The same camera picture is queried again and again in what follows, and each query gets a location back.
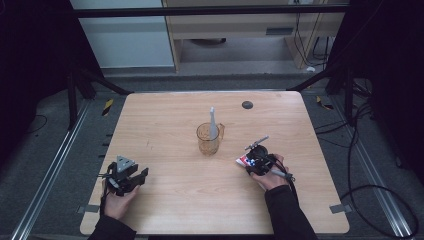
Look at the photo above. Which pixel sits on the aluminium floor rail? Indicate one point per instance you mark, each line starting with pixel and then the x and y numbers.
pixel 376 180
pixel 50 180

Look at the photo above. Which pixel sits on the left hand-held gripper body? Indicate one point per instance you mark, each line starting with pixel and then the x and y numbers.
pixel 120 176

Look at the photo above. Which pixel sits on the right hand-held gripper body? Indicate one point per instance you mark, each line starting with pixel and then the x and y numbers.
pixel 260 155

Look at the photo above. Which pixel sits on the black metal stand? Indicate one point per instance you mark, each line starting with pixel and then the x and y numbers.
pixel 71 100
pixel 349 100

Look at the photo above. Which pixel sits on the yellow black tape piece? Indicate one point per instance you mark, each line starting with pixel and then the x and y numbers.
pixel 324 104
pixel 107 107

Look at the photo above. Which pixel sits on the person's left hand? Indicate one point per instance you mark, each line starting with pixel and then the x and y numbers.
pixel 116 205

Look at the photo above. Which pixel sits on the white electric toothbrush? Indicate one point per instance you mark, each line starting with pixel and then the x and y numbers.
pixel 213 123

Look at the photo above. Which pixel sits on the amber glass cup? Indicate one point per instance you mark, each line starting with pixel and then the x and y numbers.
pixel 208 145

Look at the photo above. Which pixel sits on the small white floor object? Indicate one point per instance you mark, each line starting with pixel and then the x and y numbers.
pixel 310 69

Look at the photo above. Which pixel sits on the grey tape strip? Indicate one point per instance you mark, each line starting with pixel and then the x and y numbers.
pixel 340 208
pixel 87 209

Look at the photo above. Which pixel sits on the white toothpaste tube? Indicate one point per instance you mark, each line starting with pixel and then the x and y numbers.
pixel 245 161

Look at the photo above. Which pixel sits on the dark round table grommet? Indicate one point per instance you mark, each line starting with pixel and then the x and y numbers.
pixel 247 105

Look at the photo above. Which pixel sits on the black horizontal bar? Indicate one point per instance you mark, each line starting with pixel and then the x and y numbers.
pixel 200 11

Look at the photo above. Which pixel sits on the light wooden desk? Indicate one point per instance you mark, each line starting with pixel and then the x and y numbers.
pixel 233 26

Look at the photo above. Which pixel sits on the white cabinet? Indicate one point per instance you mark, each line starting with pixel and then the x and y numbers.
pixel 126 40

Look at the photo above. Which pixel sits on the person's right hand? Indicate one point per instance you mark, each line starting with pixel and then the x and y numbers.
pixel 273 180

